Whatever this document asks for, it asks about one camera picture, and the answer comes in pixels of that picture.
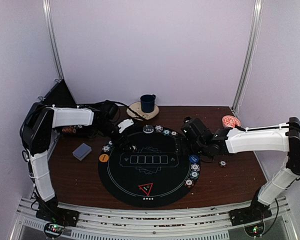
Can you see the green chips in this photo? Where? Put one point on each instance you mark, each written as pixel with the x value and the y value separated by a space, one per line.
pixel 166 132

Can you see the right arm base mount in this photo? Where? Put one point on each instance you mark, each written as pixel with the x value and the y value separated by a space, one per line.
pixel 251 219

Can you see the blue playing card deck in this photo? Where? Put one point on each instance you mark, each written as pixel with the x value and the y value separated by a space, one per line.
pixel 82 151

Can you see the green fifty poker chip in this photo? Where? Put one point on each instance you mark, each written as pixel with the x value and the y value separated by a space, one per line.
pixel 194 175

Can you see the round black poker mat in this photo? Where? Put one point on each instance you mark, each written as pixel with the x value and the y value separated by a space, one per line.
pixel 154 161

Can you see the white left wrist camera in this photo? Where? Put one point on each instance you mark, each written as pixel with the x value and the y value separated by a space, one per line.
pixel 125 124

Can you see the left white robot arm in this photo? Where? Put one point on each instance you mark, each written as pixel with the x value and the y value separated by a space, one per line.
pixel 41 120

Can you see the orange big blind button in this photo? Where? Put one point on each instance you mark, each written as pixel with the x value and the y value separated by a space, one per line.
pixel 103 158

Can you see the blue ten poker chip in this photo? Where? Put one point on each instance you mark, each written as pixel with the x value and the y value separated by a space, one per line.
pixel 195 167

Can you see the beige ceramic saucer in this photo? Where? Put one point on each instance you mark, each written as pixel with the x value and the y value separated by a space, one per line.
pixel 136 107

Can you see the orange hundred chip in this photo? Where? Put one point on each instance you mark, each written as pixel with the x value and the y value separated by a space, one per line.
pixel 174 133
pixel 133 148
pixel 189 183

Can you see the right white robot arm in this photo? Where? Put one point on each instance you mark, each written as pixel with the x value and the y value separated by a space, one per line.
pixel 281 140

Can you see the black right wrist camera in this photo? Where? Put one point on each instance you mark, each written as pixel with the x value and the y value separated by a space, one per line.
pixel 193 128

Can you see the red patterned small bowl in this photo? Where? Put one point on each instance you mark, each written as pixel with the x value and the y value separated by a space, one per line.
pixel 230 121

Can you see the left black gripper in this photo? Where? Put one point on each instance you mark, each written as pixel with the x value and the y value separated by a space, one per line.
pixel 122 137

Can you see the red triangle all-in marker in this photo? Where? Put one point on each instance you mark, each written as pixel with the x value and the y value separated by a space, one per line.
pixel 146 188

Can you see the dark blue mug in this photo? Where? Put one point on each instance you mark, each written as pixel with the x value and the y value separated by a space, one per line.
pixel 147 102

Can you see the blue small blind button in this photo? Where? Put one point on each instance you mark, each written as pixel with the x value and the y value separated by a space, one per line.
pixel 194 159

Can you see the red five chip row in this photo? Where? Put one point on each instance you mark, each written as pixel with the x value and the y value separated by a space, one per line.
pixel 69 130

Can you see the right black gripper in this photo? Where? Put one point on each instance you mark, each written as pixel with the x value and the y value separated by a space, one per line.
pixel 178 146

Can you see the black poker set case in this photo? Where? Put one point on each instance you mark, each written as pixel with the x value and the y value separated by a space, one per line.
pixel 61 97

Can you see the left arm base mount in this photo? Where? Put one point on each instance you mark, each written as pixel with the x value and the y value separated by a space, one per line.
pixel 56 224

